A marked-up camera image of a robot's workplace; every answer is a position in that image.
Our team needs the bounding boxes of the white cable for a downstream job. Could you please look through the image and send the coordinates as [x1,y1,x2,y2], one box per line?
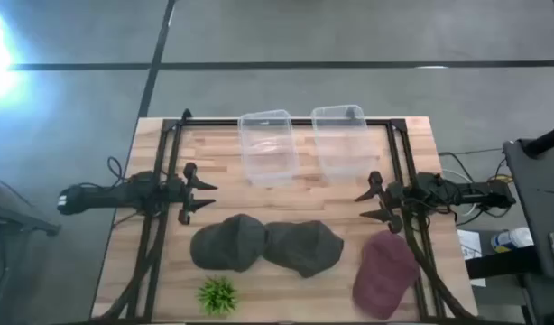
[440,168,479,217]

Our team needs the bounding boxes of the maroon cap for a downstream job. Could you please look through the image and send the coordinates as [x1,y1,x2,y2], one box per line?
[352,229,421,320]

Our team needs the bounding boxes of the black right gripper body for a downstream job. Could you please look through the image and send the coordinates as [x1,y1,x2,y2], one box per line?
[384,180,416,218]

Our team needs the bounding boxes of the grey stand base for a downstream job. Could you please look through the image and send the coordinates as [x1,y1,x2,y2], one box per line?
[0,177,62,238]

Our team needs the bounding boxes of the grey cart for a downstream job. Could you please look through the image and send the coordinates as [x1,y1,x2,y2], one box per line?
[502,135,554,325]

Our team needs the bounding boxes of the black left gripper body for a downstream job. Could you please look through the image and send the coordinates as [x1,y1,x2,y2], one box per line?
[165,176,193,214]

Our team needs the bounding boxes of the small green artificial plant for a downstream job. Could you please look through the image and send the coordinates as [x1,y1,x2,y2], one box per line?
[196,275,239,316]

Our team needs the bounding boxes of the clear plastic bin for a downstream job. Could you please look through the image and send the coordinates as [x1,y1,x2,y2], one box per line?
[310,104,380,182]
[237,108,301,189]

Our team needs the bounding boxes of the white paper sheet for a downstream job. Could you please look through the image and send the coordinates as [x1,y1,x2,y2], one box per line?
[457,228,488,289]

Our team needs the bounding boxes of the black cable bundle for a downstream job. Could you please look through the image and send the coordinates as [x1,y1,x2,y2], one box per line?
[95,215,171,322]
[402,215,479,322]

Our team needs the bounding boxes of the black aluminium frame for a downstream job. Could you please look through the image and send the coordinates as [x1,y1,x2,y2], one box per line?
[123,107,446,322]

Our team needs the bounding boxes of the white wipes canister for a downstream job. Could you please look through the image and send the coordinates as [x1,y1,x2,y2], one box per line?
[490,227,535,255]

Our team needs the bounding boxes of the dark grey cap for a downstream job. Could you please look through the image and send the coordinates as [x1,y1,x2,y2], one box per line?
[262,219,345,279]
[189,213,267,274]

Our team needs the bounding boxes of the black pole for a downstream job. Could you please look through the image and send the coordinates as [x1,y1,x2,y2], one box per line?
[522,122,554,159]

